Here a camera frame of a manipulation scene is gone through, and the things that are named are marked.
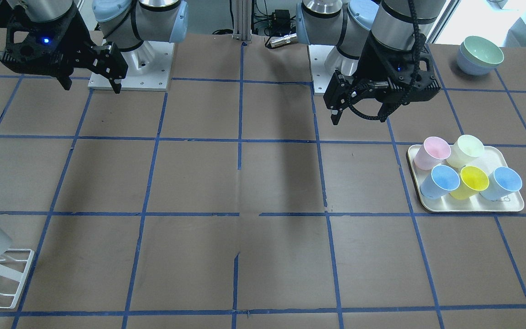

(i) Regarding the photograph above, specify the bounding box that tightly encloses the pink plastic cup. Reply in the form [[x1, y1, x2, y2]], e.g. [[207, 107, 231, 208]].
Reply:
[[414, 137, 452, 171]]

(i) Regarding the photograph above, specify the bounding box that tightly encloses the aluminium frame post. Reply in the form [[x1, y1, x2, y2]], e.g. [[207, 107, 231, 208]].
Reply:
[[231, 0, 254, 44]]

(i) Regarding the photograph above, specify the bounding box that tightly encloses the green bowl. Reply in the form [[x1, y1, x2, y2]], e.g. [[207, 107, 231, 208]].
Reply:
[[460, 36, 505, 68]]

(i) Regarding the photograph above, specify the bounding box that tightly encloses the cream plastic tray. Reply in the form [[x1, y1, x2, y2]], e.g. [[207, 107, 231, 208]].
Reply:
[[406, 144, 525, 213]]

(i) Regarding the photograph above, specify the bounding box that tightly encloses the white wire cup rack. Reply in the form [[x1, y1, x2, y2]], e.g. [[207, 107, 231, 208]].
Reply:
[[0, 249, 35, 310]]

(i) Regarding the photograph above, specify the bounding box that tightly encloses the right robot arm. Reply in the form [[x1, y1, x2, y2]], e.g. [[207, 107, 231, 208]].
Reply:
[[0, 0, 189, 94]]

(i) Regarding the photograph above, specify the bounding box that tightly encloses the light blue cup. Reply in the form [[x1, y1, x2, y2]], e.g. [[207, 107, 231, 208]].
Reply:
[[420, 164, 461, 200], [479, 166, 523, 201]]

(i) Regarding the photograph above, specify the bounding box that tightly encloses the blue bowl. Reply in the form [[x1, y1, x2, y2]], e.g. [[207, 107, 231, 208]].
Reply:
[[456, 44, 503, 76]]

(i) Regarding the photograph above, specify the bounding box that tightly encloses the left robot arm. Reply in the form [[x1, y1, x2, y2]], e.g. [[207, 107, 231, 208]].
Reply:
[[296, 0, 444, 125]]

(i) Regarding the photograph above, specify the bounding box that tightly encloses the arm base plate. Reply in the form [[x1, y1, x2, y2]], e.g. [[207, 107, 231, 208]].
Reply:
[[88, 42, 174, 92], [308, 44, 358, 96]]

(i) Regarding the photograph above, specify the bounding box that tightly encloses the pale green plastic cup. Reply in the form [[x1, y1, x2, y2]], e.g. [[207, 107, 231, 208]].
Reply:
[[446, 134, 485, 168]]

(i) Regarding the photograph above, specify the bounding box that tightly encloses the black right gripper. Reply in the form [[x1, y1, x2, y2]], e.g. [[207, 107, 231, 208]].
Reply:
[[1, 10, 129, 94]]

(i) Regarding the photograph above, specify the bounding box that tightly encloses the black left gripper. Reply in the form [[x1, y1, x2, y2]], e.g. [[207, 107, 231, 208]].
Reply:
[[323, 33, 441, 125]]

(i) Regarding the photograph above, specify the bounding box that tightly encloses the yellow plastic cup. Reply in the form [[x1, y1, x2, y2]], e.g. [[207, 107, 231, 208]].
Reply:
[[450, 166, 490, 200]]

